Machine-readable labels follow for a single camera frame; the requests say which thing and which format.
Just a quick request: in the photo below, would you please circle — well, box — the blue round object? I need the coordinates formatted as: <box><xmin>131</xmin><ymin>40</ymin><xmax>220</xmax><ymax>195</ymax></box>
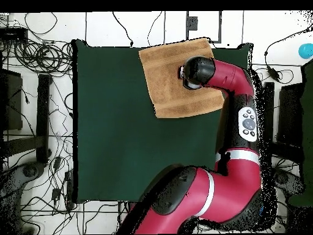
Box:
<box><xmin>298</xmin><ymin>43</ymin><xmax>313</xmax><ymax>59</ymax></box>

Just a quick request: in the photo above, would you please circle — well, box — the black cable with adapter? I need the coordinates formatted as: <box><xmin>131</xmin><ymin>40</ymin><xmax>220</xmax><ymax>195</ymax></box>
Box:
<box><xmin>264</xmin><ymin>24</ymin><xmax>313</xmax><ymax>83</ymax></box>

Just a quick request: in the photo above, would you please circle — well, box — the black electronics box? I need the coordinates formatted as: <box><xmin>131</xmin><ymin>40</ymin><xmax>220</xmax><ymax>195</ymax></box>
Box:
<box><xmin>0</xmin><ymin>27</ymin><xmax>29</xmax><ymax>41</ymax></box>

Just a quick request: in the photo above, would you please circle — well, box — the black cable coil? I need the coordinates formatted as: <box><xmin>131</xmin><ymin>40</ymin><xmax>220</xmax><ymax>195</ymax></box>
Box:
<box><xmin>13</xmin><ymin>40</ymin><xmax>74</xmax><ymax>74</ymax></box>

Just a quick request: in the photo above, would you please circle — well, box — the tan terry towel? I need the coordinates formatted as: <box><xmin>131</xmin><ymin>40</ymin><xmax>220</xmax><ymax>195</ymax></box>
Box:
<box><xmin>138</xmin><ymin>37</ymin><xmax>224</xmax><ymax>119</ymax></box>

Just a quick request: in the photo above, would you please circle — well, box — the grey rectangular frame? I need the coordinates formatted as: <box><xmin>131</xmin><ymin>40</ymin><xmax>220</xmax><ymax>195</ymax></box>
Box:
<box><xmin>185</xmin><ymin>10</ymin><xmax>223</xmax><ymax>44</ymax></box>

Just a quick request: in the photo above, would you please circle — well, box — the dark green table cloth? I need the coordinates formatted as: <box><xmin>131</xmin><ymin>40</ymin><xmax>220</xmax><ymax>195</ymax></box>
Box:
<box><xmin>72</xmin><ymin>39</ymin><xmax>254</xmax><ymax>204</ymax></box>

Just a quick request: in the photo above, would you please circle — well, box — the black T-shaped stand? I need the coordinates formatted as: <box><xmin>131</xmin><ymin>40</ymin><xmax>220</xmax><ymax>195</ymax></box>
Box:
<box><xmin>2</xmin><ymin>73</ymin><xmax>53</xmax><ymax>164</ymax></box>
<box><xmin>262</xmin><ymin>81</ymin><xmax>304</xmax><ymax>168</ymax></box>

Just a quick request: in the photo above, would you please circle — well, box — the dark tripod base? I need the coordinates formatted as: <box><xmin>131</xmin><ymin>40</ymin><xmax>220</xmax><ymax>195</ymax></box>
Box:
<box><xmin>273</xmin><ymin>167</ymin><xmax>305</xmax><ymax>196</ymax></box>
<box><xmin>0</xmin><ymin>162</ymin><xmax>46</xmax><ymax>196</ymax></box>

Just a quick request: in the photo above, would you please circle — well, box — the black flat panel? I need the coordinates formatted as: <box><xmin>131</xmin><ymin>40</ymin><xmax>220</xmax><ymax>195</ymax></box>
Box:
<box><xmin>0</xmin><ymin>68</ymin><xmax>23</xmax><ymax>132</ymax></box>
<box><xmin>277</xmin><ymin>83</ymin><xmax>305</xmax><ymax>147</ymax></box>

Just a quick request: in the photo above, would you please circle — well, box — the dark green fabric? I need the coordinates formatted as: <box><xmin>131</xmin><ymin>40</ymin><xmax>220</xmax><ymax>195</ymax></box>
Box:
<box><xmin>288</xmin><ymin>58</ymin><xmax>313</xmax><ymax>209</ymax></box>

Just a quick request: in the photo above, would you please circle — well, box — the small grey box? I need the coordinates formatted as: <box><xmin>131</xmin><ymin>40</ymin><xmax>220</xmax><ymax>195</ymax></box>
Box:
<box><xmin>187</xmin><ymin>16</ymin><xmax>198</xmax><ymax>31</ymax></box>

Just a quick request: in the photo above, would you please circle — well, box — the black cable with plug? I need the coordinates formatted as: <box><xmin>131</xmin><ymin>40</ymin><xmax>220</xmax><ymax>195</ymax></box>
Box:
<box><xmin>112</xmin><ymin>11</ymin><xmax>134</xmax><ymax>47</ymax></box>

